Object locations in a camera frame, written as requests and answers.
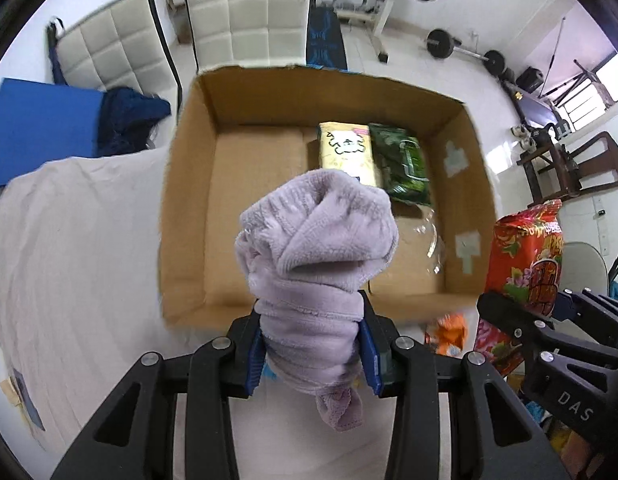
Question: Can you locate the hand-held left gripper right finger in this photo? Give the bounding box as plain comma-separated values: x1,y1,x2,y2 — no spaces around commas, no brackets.
358,301,572,480

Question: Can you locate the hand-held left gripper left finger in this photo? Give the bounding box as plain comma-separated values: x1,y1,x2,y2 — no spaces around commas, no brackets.
49,310,265,480

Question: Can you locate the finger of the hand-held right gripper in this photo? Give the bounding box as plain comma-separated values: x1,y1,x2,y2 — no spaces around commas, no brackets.
476,291,618,368
553,288,618,337

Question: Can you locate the lilac fleece cloth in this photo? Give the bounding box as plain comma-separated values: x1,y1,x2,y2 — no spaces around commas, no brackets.
234,169,400,433

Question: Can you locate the cardboard box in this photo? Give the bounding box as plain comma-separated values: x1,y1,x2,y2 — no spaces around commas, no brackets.
158,62,498,331

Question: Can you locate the pile of colourful packets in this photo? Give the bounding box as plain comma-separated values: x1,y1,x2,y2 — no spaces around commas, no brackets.
506,372,607,480

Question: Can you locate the white folding chair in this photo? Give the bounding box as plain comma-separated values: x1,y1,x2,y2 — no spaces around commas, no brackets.
562,241,611,295

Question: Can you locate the red snack bag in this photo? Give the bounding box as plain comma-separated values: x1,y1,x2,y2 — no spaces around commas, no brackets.
472,199,565,377

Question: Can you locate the orange packet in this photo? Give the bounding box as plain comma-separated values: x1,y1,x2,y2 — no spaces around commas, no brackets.
423,312,470,358

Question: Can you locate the clear plastic bag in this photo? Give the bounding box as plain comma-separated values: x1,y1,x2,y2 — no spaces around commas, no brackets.
389,204,448,277

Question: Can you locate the wooden chair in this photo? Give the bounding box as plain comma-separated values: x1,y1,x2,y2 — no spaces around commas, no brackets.
516,131,618,209

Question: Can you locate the green packet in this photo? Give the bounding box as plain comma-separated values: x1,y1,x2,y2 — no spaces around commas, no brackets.
367,122,433,206

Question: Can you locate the beige blanket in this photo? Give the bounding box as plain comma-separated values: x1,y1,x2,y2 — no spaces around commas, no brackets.
0,147,257,463

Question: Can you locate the yellow tissue pack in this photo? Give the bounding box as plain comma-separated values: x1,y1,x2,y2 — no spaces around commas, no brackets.
316,121,386,189

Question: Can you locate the window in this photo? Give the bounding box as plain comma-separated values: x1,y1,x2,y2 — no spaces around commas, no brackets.
559,51,618,132

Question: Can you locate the dark blue cloth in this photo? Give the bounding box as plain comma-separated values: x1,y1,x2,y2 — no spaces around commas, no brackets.
95,86,172,157

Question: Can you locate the barbell with black plates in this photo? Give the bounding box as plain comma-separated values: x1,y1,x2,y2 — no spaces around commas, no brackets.
426,29,508,79

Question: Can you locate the blue mat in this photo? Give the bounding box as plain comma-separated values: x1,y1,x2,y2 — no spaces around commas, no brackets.
0,77,110,191

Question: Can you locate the black weight bench pad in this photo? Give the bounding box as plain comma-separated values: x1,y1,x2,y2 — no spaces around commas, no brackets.
306,4,350,72

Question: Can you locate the white weight rack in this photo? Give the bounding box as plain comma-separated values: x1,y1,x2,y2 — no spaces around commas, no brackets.
334,0,417,64

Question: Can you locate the white quilted chair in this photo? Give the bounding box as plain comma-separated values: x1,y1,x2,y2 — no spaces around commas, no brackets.
46,0,183,108
181,0,316,74

